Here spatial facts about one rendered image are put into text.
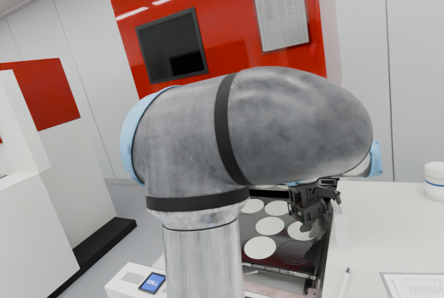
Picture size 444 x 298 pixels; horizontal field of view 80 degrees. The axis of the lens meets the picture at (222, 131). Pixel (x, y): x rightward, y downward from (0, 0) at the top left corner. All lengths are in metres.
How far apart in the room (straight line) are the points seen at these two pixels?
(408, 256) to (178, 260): 0.60
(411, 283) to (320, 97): 0.56
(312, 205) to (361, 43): 1.82
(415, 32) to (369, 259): 1.94
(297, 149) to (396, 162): 2.49
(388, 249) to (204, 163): 0.63
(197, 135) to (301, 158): 0.09
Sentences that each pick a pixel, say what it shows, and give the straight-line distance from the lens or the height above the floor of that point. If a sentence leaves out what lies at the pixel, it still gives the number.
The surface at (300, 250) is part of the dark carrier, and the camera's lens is 0.88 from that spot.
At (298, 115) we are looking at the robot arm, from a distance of 0.21.
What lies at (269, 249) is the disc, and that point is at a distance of 0.89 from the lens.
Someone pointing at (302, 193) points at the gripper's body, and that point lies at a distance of 0.77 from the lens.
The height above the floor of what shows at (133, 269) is 0.96.
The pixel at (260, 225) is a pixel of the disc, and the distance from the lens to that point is 0.99.
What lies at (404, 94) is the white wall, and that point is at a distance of 2.51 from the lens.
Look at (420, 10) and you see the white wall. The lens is 2.46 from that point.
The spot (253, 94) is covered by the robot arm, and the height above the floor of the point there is 1.45.
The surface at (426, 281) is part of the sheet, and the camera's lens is 0.74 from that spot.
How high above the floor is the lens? 1.48
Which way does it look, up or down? 15 degrees down
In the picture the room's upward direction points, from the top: 12 degrees counter-clockwise
